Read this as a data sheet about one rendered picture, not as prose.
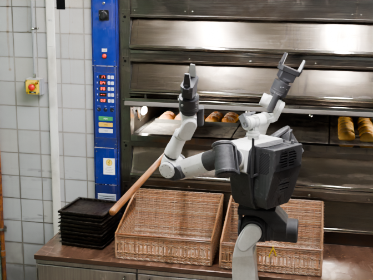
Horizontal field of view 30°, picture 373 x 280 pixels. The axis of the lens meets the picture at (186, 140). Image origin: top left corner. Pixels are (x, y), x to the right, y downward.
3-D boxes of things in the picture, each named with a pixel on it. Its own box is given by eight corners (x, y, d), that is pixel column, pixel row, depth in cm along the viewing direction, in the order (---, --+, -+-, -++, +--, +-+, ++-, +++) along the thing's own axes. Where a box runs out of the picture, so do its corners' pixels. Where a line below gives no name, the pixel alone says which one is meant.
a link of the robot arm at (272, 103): (288, 91, 352) (278, 111, 354) (268, 83, 352) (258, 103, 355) (287, 95, 341) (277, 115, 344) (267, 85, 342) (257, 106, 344)
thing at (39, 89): (30, 93, 434) (29, 76, 432) (45, 93, 432) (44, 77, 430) (25, 94, 427) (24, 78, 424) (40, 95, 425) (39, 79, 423)
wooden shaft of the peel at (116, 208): (115, 216, 285) (115, 209, 284) (108, 216, 285) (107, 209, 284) (195, 127, 447) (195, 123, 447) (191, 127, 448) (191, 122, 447)
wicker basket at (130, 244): (135, 229, 437) (134, 186, 431) (223, 235, 427) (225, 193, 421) (112, 259, 391) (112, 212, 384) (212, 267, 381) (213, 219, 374)
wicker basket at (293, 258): (228, 237, 425) (229, 194, 419) (322, 244, 416) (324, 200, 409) (217, 269, 379) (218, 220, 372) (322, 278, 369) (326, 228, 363)
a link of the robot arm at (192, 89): (174, 86, 295) (173, 110, 302) (195, 90, 293) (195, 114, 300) (182, 71, 305) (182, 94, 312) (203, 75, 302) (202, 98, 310)
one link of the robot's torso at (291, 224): (297, 238, 335) (299, 203, 331) (296, 247, 323) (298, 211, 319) (240, 233, 341) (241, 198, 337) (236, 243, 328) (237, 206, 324)
